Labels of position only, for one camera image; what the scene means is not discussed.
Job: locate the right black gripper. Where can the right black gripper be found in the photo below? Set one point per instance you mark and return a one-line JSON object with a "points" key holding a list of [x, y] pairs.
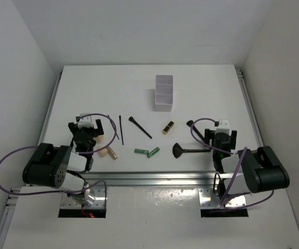
{"points": [[232, 140]]}

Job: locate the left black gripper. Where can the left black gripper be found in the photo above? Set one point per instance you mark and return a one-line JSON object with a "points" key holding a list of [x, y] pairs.
{"points": [[74, 128]]}

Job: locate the beige makeup sponge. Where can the beige makeup sponge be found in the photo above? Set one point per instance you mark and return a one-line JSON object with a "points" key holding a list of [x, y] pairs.
{"points": [[99, 138], [102, 152]]}

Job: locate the rose gold lipstick tube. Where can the rose gold lipstick tube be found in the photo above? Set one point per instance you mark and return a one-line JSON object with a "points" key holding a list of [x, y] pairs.
{"points": [[112, 153]]}

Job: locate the thin black makeup brush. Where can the thin black makeup brush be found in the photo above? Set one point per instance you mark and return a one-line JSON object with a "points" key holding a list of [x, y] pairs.
{"points": [[121, 130]]}

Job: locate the black angled makeup brush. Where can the black angled makeup brush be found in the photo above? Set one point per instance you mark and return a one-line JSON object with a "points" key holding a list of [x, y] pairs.
{"points": [[131, 119]]}

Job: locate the black fan makeup brush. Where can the black fan makeup brush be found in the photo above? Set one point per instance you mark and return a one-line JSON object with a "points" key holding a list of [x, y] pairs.
{"points": [[178, 150]]}

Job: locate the black gold lipstick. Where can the black gold lipstick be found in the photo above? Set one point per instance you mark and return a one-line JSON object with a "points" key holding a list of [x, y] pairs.
{"points": [[168, 127]]}

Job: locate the green lip balm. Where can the green lip balm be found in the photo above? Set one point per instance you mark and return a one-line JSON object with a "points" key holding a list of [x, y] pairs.
{"points": [[141, 151], [153, 152]]}

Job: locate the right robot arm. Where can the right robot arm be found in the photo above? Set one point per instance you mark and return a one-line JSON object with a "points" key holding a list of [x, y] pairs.
{"points": [[251, 171]]}

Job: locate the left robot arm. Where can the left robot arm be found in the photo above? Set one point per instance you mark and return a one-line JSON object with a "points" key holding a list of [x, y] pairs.
{"points": [[60, 167]]}

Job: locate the white three-compartment organizer box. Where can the white three-compartment organizer box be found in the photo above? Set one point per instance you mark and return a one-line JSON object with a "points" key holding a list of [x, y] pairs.
{"points": [[163, 97]]}

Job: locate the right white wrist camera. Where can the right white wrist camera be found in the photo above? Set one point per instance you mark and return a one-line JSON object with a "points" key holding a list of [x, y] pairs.
{"points": [[223, 127]]}

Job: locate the aluminium front rail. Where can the aluminium front rail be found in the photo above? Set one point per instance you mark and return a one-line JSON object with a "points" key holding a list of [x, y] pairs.
{"points": [[151, 178]]}

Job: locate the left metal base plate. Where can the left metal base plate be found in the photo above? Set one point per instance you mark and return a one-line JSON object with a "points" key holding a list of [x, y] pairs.
{"points": [[93, 198]]}

